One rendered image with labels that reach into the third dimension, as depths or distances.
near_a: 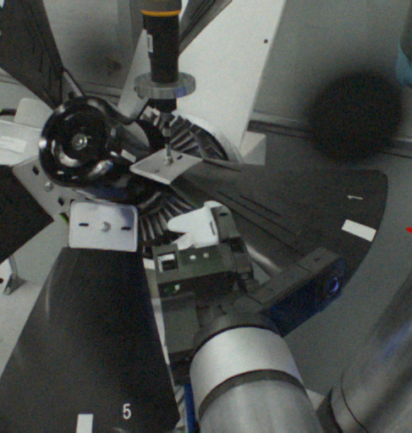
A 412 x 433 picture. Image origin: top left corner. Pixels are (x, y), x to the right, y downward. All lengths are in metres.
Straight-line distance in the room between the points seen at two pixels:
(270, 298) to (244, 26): 0.63
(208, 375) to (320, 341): 1.35
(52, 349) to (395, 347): 0.42
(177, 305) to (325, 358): 1.34
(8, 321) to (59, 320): 1.65
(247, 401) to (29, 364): 0.38
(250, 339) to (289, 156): 1.04
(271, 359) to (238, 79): 0.63
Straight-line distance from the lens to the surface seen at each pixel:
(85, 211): 0.66
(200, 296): 0.42
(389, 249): 1.42
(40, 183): 0.73
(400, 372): 0.35
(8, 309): 2.34
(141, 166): 0.62
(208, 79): 0.92
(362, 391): 0.38
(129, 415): 0.65
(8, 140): 0.94
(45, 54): 0.77
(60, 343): 0.64
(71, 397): 0.65
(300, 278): 0.42
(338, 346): 1.67
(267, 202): 0.56
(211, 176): 0.60
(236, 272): 0.42
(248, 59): 0.91
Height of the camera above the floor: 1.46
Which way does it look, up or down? 32 degrees down
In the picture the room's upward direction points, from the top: straight up
